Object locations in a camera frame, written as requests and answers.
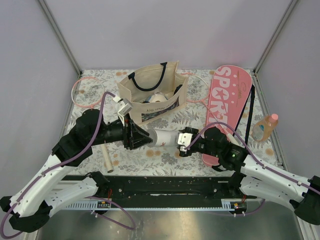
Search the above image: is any floral table mat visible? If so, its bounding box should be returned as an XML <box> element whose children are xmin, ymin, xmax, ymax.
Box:
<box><xmin>65</xmin><ymin>69</ymin><xmax>282</xmax><ymax>177</ymax></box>

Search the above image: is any white slotted cable duct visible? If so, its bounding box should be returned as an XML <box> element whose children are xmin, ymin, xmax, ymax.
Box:
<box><xmin>64</xmin><ymin>199</ymin><xmax>111</xmax><ymax>211</ymax></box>

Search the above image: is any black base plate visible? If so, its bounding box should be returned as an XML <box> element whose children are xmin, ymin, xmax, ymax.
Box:
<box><xmin>95</xmin><ymin>175</ymin><xmax>243</xmax><ymax>209</ymax></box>

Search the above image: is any white tape roll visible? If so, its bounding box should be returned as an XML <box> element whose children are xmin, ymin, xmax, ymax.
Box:
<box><xmin>149</xmin><ymin>92</ymin><xmax>168</xmax><ymax>103</ymax></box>

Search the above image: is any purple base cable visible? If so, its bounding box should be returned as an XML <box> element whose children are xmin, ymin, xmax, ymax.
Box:
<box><xmin>91</xmin><ymin>196</ymin><xmax>138</xmax><ymax>231</ymax></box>

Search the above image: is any clear bottle pink cap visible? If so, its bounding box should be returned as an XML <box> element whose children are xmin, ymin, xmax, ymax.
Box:
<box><xmin>251</xmin><ymin>113</ymin><xmax>279</xmax><ymax>142</ymax></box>

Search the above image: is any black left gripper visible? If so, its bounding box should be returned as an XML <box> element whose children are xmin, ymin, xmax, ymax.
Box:
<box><xmin>90</xmin><ymin>112</ymin><xmax>155</xmax><ymax>149</ymax></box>

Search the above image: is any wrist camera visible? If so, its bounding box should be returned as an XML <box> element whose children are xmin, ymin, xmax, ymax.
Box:
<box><xmin>113</xmin><ymin>95</ymin><xmax>133</xmax><ymax>125</ymax></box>
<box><xmin>177</xmin><ymin>132</ymin><xmax>193</xmax><ymax>152</ymax></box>

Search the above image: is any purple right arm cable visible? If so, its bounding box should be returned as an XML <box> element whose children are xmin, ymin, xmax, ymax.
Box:
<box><xmin>184</xmin><ymin>124</ymin><xmax>320</xmax><ymax>193</ymax></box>

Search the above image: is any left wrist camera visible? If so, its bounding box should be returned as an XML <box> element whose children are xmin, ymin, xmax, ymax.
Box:
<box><xmin>113</xmin><ymin>95</ymin><xmax>133</xmax><ymax>125</ymax></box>

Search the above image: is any pink racket cover bag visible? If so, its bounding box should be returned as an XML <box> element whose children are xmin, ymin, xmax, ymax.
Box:
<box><xmin>201</xmin><ymin>64</ymin><xmax>253</xmax><ymax>167</ymax></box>

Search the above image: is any beige canvas tote bag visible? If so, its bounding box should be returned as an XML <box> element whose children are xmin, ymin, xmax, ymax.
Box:
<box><xmin>117</xmin><ymin>61</ymin><xmax>189</xmax><ymax>125</ymax></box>

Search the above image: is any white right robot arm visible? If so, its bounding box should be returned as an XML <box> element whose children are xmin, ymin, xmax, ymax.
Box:
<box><xmin>177</xmin><ymin>127</ymin><xmax>320</xmax><ymax>226</ymax></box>

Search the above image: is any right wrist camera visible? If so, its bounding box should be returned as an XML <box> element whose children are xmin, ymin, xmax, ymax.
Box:
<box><xmin>177</xmin><ymin>132</ymin><xmax>193</xmax><ymax>152</ymax></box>

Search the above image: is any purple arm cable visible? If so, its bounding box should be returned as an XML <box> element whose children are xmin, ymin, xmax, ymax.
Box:
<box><xmin>184</xmin><ymin>124</ymin><xmax>320</xmax><ymax>193</ymax></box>
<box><xmin>0</xmin><ymin>91</ymin><xmax>118</xmax><ymax>238</ymax></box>

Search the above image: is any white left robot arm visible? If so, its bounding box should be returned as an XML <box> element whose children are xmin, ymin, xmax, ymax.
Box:
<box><xmin>0</xmin><ymin>109</ymin><xmax>153</xmax><ymax>233</ymax></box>

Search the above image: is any pink badminton racket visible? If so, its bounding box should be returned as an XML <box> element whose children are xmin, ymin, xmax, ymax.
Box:
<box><xmin>179</xmin><ymin>72</ymin><xmax>237</xmax><ymax>145</ymax></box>
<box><xmin>70</xmin><ymin>76</ymin><xmax>115</xmax><ymax>174</ymax></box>

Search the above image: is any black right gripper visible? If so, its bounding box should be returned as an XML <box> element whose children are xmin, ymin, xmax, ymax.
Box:
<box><xmin>175</xmin><ymin>126</ymin><xmax>221</xmax><ymax>158</ymax></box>

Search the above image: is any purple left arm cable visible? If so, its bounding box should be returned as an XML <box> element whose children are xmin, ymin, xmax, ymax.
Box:
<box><xmin>0</xmin><ymin>91</ymin><xmax>118</xmax><ymax>238</ymax></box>

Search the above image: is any white shuttlecock tube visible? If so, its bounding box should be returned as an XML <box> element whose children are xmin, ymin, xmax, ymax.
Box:
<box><xmin>147</xmin><ymin>129</ymin><xmax>180</xmax><ymax>148</ymax></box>

